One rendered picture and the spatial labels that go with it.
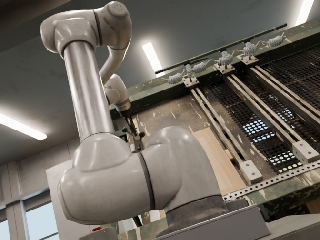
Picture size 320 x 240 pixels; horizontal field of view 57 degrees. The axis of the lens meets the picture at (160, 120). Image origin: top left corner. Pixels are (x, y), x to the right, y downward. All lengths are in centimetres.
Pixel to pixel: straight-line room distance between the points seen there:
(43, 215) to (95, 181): 521
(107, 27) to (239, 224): 78
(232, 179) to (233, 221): 94
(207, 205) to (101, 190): 25
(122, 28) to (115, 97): 58
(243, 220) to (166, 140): 28
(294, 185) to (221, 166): 38
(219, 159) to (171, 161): 94
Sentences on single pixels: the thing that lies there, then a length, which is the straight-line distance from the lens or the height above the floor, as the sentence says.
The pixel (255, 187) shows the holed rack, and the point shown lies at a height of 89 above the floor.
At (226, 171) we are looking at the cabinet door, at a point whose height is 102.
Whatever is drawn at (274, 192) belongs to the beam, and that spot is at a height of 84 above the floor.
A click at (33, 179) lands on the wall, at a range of 614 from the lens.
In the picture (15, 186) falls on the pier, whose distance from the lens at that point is 618.
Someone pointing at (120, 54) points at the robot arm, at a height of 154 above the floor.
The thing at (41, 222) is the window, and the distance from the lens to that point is 592.
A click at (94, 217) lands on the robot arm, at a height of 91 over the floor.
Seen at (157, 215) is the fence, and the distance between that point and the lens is 148.
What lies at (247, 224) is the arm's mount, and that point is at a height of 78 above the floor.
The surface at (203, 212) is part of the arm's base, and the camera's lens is 72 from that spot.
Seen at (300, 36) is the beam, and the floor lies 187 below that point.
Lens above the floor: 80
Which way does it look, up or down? 22 degrees up
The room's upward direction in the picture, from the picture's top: 21 degrees counter-clockwise
